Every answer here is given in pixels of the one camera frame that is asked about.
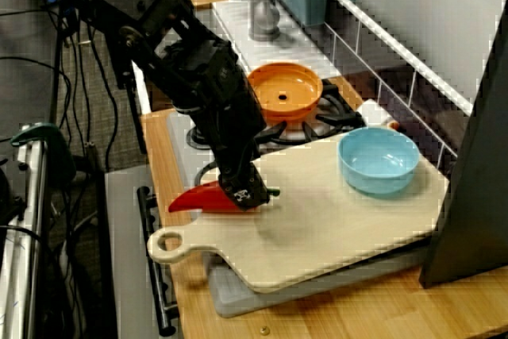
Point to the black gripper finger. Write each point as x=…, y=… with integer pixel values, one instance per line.
x=265, y=194
x=240, y=186

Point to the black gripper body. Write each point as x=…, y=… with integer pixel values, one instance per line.
x=230, y=136

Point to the red toy chili pepper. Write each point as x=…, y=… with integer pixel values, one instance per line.
x=190, y=200

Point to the light blue plastic bowl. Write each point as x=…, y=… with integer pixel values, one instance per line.
x=377, y=180

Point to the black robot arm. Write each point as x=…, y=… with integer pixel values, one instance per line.
x=119, y=9

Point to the black stove knob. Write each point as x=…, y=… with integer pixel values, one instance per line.
x=194, y=138
x=204, y=174

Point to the orange toy frying pan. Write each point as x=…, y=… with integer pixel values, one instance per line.
x=274, y=87

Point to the pale wooden cutting board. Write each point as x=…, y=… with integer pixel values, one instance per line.
x=317, y=236

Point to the white toy sink unit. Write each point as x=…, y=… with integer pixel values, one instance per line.
x=285, y=53

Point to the black burner grate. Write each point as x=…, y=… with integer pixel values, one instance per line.
x=337, y=116

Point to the white toy oven cabinet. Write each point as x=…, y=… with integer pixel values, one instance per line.
x=127, y=236

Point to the grey toy faucet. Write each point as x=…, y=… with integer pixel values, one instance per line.
x=262, y=13

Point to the brass screw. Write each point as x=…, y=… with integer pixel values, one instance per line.
x=264, y=330

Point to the small orange toy piece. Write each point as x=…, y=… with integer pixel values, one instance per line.
x=393, y=124

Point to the wooden countertop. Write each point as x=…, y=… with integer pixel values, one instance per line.
x=357, y=315

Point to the black upright panel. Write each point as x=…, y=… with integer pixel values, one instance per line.
x=476, y=196

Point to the black clamp block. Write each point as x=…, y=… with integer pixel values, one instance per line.
x=8, y=196

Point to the black upright post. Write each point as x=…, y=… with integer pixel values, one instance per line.
x=137, y=128

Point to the aluminium frame rail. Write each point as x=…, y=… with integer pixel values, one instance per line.
x=24, y=236

